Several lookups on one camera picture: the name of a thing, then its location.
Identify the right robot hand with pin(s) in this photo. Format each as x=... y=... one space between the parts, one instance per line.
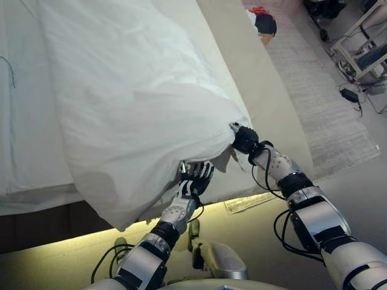
x=245 y=139

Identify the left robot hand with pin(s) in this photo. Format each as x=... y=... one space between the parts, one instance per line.
x=195 y=184

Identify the white duvet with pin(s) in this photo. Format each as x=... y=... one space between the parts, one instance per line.
x=136 y=90

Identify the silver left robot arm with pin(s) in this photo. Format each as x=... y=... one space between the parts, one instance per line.
x=145 y=259

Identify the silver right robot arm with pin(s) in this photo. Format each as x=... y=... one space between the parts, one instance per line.
x=320 y=217

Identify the white bed sheet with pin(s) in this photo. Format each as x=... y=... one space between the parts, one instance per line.
x=27 y=121

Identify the right robot leg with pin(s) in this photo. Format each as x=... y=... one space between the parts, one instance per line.
x=223 y=261

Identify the robot leg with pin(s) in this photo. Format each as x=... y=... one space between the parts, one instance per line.
x=223 y=261
x=121 y=244

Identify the left robot leg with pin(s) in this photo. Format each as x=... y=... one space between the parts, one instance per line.
x=121 y=244

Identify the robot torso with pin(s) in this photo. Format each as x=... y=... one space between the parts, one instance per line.
x=205 y=285

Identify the black power adapter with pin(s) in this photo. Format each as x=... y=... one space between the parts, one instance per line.
x=349 y=93

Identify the pile of clothes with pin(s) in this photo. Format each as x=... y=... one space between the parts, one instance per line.
x=266 y=21

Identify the black equipment stand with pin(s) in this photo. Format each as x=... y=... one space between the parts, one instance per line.
x=323 y=9

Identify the dark bed frame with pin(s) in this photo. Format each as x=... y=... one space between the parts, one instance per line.
x=45 y=229

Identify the metal frame cart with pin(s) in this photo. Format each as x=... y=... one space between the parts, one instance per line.
x=372 y=18

